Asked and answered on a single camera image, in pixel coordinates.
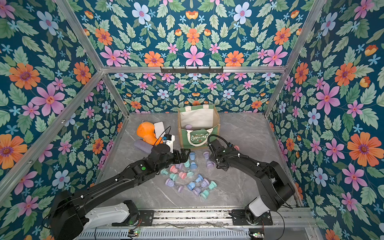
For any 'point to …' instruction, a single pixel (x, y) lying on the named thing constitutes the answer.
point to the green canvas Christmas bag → (196, 124)
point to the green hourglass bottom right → (205, 193)
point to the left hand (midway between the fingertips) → (187, 150)
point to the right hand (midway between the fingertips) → (218, 158)
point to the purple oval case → (143, 146)
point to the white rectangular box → (159, 129)
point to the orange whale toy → (146, 130)
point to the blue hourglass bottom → (191, 186)
